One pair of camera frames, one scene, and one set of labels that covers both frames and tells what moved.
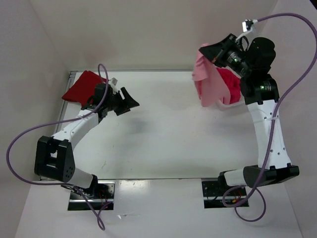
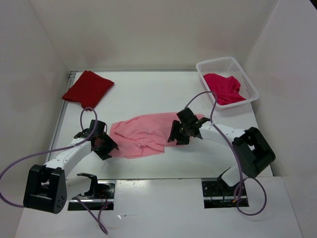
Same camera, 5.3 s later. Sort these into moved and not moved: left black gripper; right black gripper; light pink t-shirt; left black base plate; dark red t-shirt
Moved: right black gripper; light pink t-shirt; left black gripper
Not moved: dark red t-shirt; left black base plate
